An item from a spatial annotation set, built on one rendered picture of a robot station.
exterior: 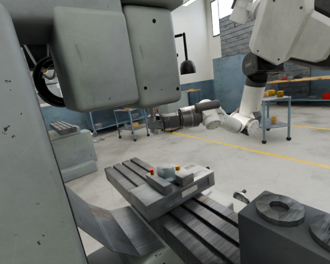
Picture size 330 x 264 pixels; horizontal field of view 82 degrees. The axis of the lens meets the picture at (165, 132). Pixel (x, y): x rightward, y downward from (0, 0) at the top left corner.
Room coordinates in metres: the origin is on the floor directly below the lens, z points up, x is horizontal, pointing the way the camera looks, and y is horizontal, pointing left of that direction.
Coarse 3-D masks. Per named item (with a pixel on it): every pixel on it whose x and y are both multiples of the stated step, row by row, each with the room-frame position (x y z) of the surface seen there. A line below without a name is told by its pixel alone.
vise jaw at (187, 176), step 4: (172, 164) 0.82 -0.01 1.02; (180, 168) 0.77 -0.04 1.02; (176, 172) 0.74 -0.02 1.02; (180, 172) 0.73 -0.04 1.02; (184, 172) 0.72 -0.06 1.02; (188, 172) 0.72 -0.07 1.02; (192, 172) 0.71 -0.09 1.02; (176, 176) 0.72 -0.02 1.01; (180, 176) 0.70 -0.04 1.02; (184, 176) 0.69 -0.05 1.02; (188, 176) 0.70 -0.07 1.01; (192, 176) 0.71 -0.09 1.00; (176, 180) 0.72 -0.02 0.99; (180, 180) 0.69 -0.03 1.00; (184, 180) 0.69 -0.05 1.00; (188, 180) 0.70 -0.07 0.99; (192, 180) 0.71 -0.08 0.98; (180, 184) 0.70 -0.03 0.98; (184, 184) 0.69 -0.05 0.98
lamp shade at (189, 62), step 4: (188, 60) 0.90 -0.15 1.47; (184, 64) 0.89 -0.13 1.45; (188, 64) 0.88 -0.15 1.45; (192, 64) 0.89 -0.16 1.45; (180, 68) 0.91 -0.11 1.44; (184, 68) 0.89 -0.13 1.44; (188, 68) 0.88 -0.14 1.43; (192, 68) 0.88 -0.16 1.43; (180, 72) 0.91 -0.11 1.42; (184, 72) 0.89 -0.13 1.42; (188, 72) 0.88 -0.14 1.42; (192, 72) 0.88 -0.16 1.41
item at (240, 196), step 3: (237, 192) 1.05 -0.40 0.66; (240, 192) 1.04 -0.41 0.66; (243, 192) 1.04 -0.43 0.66; (234, 195) 1.07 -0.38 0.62; (237, 195) 1.06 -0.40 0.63; (240, 195) 1.04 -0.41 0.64; (243, 195) 1.02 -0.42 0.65; (246, 195) 1.02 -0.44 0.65; (234, 198) 1.08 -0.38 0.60; (237, 198) 1.06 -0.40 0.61; (240, 198) 1.04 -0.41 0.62; (243, 198) 1.03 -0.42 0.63; (246, 198) 1.00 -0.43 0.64; (243, 201) 1.03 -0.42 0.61; (246, 201) 1.00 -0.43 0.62; (249, 201) 1.00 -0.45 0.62
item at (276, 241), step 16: (256, 208) 0.35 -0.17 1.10; (272, 208) 0.35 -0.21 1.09; (288, 208) 0.33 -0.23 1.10; (304, 208) 0.34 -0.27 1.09; (240, 224) 0.35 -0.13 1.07; (256, 224) 0.32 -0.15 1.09; (272, 224) 0.31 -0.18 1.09; (288, 224) 0.30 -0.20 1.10; (304, 224) 0.30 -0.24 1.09; (320, 224) 0.28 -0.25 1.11; (240, 240) 0.35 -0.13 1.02; (256, 240) 0.32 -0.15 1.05; (272, 240) 0.29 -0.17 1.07; (288, 240) 0.27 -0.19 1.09; (304, 240) 0.26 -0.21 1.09; (320, 240) 0.25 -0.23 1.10; (240, 256) 0.35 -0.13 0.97; (256, 256) 0.32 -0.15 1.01; (272, 256) 0.29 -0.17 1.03; (288, 256) 0.27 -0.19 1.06; (304, 256) 0.25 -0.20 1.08; (320, 256) 0.23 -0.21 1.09
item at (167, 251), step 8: (208, 192) 0.85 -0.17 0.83; (216, 200) 0.77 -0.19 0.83; (224, 200) 0.77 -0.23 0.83; (232, 208) 0.74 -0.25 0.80; (152, 232) 0.63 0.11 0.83; (160, 240) 0.59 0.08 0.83; (168, 248) 0.55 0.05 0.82; (120, 256) 0.63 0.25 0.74; (128, 256) 0.54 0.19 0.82; (136, 256) 0.53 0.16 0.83; (144, 256) 0.53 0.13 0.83; (152, 256) 0.53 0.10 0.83; (160, 256) 0.53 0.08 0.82; (168, 256) 0.55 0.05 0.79; (176, 256) 0.56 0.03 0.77
